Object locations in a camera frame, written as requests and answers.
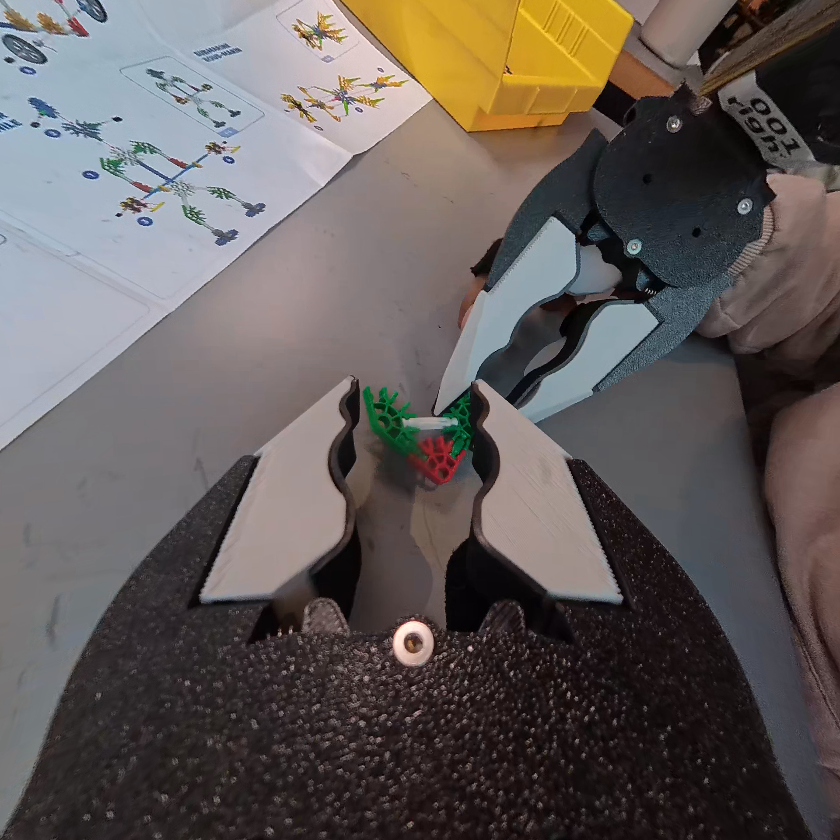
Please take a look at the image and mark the white cylindrical bottle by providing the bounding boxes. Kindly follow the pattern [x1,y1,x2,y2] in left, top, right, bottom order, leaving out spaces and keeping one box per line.
[641,0,736,67]

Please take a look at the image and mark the person's right forearm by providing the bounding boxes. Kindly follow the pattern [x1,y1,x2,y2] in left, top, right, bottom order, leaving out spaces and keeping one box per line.
[696,168,840,355]

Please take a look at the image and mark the stacked yellow storage bins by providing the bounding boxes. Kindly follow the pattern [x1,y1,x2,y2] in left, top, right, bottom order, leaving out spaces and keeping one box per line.
[339,0,634,132]

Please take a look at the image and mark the toy instruction poster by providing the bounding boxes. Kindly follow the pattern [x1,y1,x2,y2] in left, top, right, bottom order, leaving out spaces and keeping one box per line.
[0,0,434,451]

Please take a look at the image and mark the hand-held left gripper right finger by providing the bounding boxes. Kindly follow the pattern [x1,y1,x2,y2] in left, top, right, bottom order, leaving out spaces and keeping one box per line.
[447,381,626,620]

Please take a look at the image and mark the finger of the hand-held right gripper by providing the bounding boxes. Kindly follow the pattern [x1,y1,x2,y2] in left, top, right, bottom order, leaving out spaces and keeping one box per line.
[436,218,588,413]
[507,302,660,425]

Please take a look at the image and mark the grey desk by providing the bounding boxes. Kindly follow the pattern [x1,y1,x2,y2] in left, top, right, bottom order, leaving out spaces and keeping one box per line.
[0,99,821,821]

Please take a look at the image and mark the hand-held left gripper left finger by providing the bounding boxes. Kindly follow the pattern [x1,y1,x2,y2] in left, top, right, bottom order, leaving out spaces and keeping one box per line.
[200,378,366,618]

